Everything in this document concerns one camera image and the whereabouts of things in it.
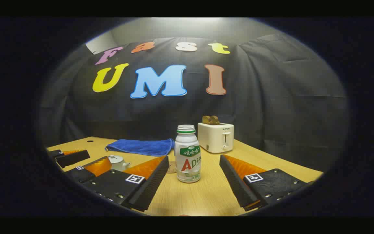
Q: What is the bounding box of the blue towel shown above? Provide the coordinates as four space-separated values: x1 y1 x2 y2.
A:
105 138 175 157

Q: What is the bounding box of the white water bottle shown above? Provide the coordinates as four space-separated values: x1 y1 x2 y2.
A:
174 125 202 183

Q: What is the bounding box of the white toaster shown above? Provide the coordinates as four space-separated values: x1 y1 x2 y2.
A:
197 122 235 154

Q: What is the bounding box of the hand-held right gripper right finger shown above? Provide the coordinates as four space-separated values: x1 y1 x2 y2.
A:
219 154 314 212

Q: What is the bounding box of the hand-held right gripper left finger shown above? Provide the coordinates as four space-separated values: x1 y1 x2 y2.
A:
82 155 170 212

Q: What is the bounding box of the white teacup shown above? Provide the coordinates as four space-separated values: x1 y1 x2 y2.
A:
107 155 131 172

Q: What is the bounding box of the black backdrop cloth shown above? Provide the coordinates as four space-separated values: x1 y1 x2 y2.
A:
39 32 350 173

